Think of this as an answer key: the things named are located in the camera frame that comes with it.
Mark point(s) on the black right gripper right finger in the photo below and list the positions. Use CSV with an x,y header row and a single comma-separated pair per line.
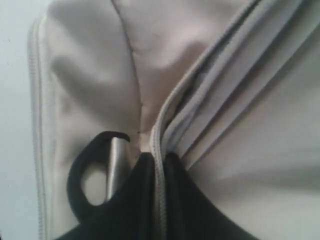
x,y
190,215

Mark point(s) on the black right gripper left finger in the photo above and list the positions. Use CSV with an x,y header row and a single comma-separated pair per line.
x,y
128,214

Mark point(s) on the beige fabric duffel bag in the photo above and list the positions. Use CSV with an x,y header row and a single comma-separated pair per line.
x,y
232,87

